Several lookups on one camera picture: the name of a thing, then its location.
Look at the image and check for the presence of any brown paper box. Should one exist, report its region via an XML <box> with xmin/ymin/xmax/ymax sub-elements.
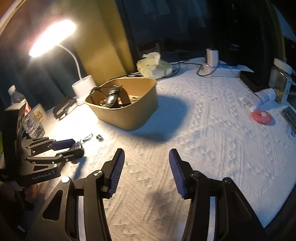
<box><xmin>85</xmin><ymin>77</ymin><xmax>158</xmax><ymax>131</ymax></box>

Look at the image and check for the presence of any white tube bottle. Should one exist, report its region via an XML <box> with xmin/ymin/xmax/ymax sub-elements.
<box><xmin>239</xmin><ymin>88</ymin><xmax>277</xmax><ymax>109</ymax></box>

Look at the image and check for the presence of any white desk lamp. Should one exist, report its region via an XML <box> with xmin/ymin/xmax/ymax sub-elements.
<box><xmin>28</xmin><ymin>20</ymin><xmax>97</xmax><ymax>106</ymax></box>

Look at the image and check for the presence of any black box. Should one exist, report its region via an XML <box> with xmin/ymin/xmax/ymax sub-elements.
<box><xmin>240</xmin><ymin>71</ymin><xmax>271</xmax><ymax>92</ymax></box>

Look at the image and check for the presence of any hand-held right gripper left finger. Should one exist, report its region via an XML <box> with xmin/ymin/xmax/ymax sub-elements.
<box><xmin>24</xmin><ymin>148</ymin><xmax>125</xmax><ymax>241</ymax></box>

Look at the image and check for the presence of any black cable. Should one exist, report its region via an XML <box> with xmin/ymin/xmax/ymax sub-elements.
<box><xmin>127</xmin><ymin>59</ymin><xmax>208</xmax><ymax>77</ymax></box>

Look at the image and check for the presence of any yellow curtain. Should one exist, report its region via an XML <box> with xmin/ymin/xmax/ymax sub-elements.
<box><xmin>74</xmin><ymin>0</ymin><xmax>136</xmax><ymax>80</ymax></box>
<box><xmin>270</xmin><ymin>0</ymin><xmax>286</xmax><ymax>63</ymax></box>

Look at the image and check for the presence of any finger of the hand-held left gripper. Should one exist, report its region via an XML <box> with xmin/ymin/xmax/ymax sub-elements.
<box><xmin>25</xmin><ymin>147</ymin><xmax>84</xmax><ymax>167</ymax></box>
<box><xmin>22</xmin><ymin>138</ymin><xmax>75</xmax><ymax>151</ymax></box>

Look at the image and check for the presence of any teal curtain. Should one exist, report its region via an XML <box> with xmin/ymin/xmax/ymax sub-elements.
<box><xmin>0</xmin><ymin>0</ymin><xmax>80</xmax><ymax>112</ymax></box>

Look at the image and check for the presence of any clear jar white lid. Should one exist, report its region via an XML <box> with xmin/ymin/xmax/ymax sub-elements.
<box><xmin>268</xmin><ymin>58</ymin><xmax>293</xmax><ymax>104</ymax></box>

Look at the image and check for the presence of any tissue pack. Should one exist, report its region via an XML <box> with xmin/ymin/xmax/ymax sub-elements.
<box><xmin>136</xmin><ymin>52</ymin><xmax>173</xmax><ymax>78</ymax></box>

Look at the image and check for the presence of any white charger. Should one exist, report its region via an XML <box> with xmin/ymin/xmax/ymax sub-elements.
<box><xmin>206</xmin><ymin>48</ymin><xmax>219</xmax><ymax>67</ymax></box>

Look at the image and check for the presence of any black folding stand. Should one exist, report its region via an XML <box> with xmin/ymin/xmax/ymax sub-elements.
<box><xmin>53</xmin><ymin>95</ymin><xmax>78</xmax><ymax>121</ymax></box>

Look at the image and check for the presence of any silver keychain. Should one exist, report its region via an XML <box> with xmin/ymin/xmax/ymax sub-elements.
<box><xmin>74</xmin><ymin>133</ymin><xmax>94</xmax><ymax>151</ymax></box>

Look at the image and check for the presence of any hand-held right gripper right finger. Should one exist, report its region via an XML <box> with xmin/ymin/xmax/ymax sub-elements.
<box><xmin>169</xmin><ymin>149</ymin><xmax>266</xmax><ymax>241</ymax></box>

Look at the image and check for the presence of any person's left hand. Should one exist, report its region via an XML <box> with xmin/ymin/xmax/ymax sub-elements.
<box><xmin>23</xmin><ymin>184</ymin><xmax>39</xmax><ymax>202</ymax></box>

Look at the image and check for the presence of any smartphone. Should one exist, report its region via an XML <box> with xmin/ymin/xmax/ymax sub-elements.
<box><xmin>282</xmin><ymin>106</ymin><xmax>296</xmax><ymax>137</ymax></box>

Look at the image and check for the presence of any plastic water bottle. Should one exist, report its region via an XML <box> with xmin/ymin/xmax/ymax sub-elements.
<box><xmin>8</xmin><ymin>85</ymin><xmax>45</xmax><ymax>137</ymax></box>

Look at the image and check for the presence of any white knit tablecloth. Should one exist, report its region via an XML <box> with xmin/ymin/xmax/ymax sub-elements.
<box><xmin>30</xmin><ymin>57</ymin><xmax>296</xmax><ymax>241</ymax></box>

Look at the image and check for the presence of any black wrist watch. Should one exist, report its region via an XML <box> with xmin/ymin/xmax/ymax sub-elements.
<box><xmin>106</xmin><ymin>87</ymin><xmax>130</xmax><ymax>108</ymax></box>

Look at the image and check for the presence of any pink round case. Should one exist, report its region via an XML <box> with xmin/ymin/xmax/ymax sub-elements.
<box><xmin>250</xmin><ymin>110</ymin><xmax>273</xmax><ymax>124</ymax></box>

